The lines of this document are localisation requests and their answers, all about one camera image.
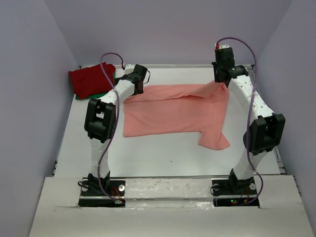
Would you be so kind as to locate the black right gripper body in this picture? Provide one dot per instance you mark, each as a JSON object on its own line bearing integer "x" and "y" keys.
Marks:
{"x": 217, "y": 71}

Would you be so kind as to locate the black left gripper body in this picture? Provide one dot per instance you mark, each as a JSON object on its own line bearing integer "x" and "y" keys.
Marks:
{"x": 138, "y": 92}

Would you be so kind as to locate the salmon pink t-shirt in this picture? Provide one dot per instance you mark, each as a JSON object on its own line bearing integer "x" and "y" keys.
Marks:
{"x": 163, "y": 109}

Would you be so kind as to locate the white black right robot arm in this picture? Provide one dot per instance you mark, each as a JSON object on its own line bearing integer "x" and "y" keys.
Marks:
{"x": 264, "y": 127}

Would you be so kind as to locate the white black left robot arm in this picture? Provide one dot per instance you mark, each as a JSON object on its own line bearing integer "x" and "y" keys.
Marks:
{"x": 101, "y": 121}

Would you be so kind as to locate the folded dark red t-shirt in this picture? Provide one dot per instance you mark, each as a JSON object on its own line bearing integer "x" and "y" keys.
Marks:
{"x": 89, "y": 81}

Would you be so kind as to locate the folded green t-shirt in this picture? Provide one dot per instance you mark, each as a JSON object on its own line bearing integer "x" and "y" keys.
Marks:
{"x": 96, "y": 96}

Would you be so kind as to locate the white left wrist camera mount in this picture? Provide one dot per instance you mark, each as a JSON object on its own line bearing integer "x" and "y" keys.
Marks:
{"x": 128, "y": 69}

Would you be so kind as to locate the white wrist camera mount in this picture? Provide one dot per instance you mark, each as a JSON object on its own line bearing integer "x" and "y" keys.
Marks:
{"x": 128, "y": 69}
{"x": 221, "y": 46}

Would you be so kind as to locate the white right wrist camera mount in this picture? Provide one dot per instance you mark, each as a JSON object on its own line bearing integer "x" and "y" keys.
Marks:
{"x": 221, "y": 46}

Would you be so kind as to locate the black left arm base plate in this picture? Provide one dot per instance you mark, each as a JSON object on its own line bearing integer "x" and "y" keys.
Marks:
{"x": 93, "y": 196}

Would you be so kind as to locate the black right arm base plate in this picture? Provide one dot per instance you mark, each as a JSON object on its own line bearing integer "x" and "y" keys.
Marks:
{"x": 235, "y": 196}

